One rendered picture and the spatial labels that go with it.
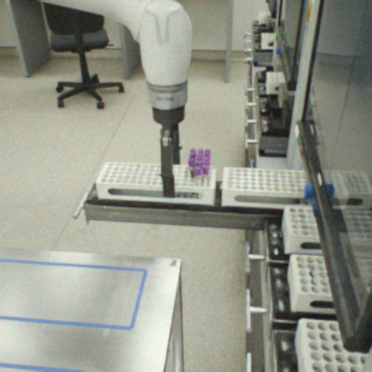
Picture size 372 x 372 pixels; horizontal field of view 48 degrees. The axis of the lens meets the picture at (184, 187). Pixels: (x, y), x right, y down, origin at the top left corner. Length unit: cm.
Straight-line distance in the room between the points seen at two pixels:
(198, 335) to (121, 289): 96
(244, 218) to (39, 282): 49
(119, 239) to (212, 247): 48
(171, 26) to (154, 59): 7
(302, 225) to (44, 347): 56
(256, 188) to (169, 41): 40
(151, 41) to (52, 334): 58
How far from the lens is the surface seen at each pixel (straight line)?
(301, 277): 81
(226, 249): 209
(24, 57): 440
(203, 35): 454
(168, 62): 87
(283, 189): 103
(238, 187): 102
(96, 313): 82
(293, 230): 91
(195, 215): 103
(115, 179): 106
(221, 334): 177
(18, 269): 94
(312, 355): 73
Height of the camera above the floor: 145
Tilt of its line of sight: 36 degrees down
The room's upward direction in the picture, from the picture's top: 1 degrees counter-clockwise
